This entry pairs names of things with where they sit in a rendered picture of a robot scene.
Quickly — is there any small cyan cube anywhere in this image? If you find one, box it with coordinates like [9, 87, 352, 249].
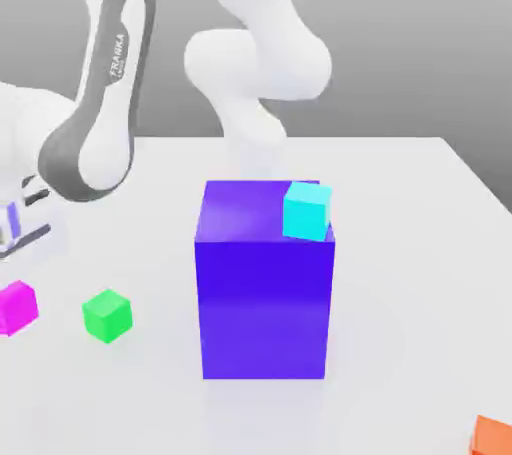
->
[281, 180, 334, 243]

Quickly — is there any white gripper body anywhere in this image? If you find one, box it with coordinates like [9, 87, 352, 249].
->
[0, 222, 53, 263]

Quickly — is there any small orange cube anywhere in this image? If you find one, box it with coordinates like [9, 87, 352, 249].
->
[469, 414, 512, 455]

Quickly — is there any large purple box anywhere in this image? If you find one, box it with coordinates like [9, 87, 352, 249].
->
[194, 179, 336, 381]

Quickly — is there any small magenta cube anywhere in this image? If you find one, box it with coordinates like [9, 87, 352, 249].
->
[0, 279, 40, 338]

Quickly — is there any small green cube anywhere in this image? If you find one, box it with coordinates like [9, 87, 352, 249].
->
[81, 288, 134, 345]

